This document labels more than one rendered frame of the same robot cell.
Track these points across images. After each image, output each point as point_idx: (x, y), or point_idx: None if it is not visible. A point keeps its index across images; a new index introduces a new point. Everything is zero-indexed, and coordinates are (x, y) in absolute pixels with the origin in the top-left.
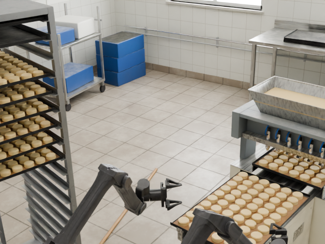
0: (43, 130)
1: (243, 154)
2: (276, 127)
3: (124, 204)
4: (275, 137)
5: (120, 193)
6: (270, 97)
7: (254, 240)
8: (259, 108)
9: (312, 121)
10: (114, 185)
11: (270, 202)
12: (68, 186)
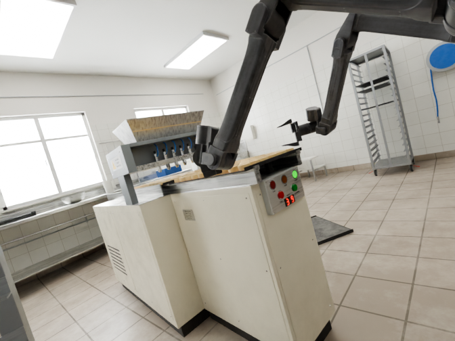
0: None
1: (135, 198)
2: (166, 139)
3: (227, 141)
4: (167, 151)
5: (261, 74)
6: (148, 118)
7: (277, 151)
8: (137, 139)
9: (180, 130)
10: (269, 42)
11: None
12: (1, 290)
